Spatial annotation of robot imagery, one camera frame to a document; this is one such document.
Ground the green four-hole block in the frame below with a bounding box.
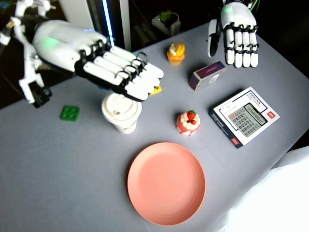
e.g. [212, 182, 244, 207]
[59, 105, 81, 123]

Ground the purple small box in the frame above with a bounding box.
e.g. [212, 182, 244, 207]
[189, 61, 227, 92]

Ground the toy orange fruit cupcake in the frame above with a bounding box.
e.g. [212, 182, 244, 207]
[166, 42, 186, 66]

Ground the power strip with green plug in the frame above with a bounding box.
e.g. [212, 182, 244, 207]
[151, 11, 182, 36]

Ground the toy strawberry cake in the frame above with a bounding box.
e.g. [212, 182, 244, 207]
[175, 110, 201, 137]

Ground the pink plate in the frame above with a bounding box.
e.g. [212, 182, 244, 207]
[127, 142, 207, 227]

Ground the white pillar with blue light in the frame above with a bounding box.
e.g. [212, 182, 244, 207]
[59, 0, 132, 51]

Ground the white paper cup with lid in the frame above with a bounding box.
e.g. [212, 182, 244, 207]
[101, 93, 142, 135]

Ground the calculator box white and navy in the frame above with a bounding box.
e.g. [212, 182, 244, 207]
[209, 86, 281, 149]

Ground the grey table cloth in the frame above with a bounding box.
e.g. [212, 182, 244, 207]
[0, 21, 309, 232]

